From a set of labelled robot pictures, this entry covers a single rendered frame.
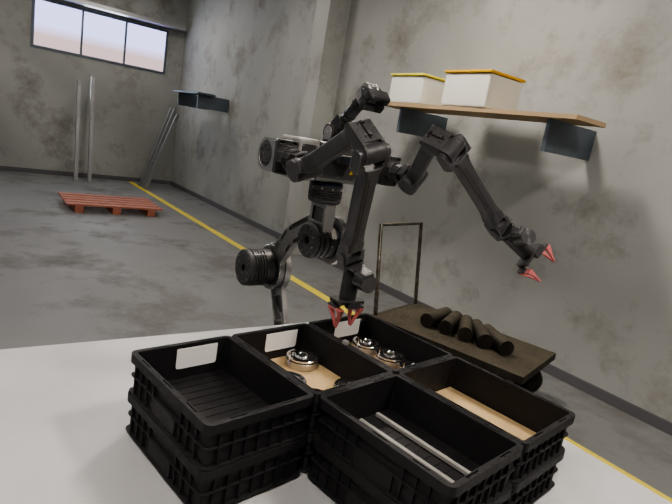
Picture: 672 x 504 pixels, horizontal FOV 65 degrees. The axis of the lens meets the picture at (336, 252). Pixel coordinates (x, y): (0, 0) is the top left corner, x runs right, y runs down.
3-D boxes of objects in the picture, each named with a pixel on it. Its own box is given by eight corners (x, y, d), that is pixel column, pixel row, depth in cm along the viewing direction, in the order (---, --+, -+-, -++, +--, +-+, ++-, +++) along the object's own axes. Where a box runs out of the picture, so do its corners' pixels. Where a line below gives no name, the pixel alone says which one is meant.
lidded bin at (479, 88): (519, 117, 412) (527, 80, 406) (485, 107, 387) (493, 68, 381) (469, 113, 451) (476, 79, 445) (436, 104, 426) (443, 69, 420)
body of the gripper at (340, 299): (364, 305, 175) (368, 285, 173) (340, 308, 168) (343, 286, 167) (352, 299, 180) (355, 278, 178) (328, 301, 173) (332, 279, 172)
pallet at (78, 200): (145, 204, 851) (146, 197, 848) (164, 217, 778) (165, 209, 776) (55, 199, 772) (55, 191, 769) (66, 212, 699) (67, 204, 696)
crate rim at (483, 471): (315, 404, 128) (317, 395, 127) (394, 380, 149) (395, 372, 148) (450, 501, 100) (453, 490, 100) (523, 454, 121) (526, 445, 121)
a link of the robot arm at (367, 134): (379, 108, 143) (350, 114, 138) (395, 156, 144) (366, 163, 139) (308, 157, 182) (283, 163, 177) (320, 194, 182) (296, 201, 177)
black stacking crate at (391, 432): (310, 439, 130) (317, 398, 128) (388, 411, 151) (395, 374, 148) (440, 542, 103) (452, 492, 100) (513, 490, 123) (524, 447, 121)
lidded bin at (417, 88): (449, 111, 467) (455, 82, 461) (419, 103, 444) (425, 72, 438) (414, 108, 502) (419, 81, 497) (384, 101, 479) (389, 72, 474)
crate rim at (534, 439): (394, 380, 149) (395, 372, 148) (453, 361, 170) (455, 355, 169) (523, 454, 121) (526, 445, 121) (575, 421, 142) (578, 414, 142)
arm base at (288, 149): (292, 174, 189) (297, 141, 187) (304, 178, 183) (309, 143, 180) (271, 172, 184) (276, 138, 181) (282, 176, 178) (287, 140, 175)
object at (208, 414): (126, 393, 137) (129, 353, 134) (224, 371, 157) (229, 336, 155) (201, 478, 109) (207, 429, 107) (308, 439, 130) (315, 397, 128)
